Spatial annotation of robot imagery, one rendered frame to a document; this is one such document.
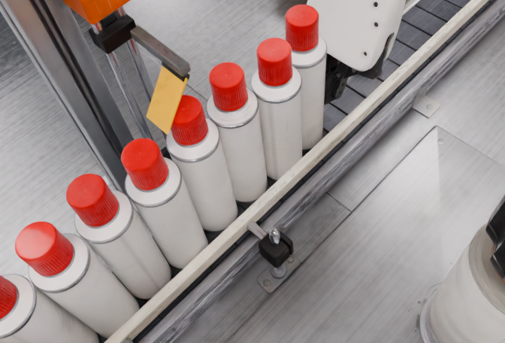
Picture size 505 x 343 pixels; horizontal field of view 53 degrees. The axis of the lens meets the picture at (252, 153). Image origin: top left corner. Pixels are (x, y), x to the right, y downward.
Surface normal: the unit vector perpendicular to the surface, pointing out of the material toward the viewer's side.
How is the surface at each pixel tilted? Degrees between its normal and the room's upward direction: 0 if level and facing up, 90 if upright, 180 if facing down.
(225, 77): 3
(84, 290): 90
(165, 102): 52
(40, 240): 3
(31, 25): 90
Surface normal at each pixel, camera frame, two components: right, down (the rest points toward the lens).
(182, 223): 0.66, 0.60
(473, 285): -0.96, 0.27
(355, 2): -0.65, 0.40
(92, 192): -0.12, -0.56
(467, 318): -0.86, 0.48
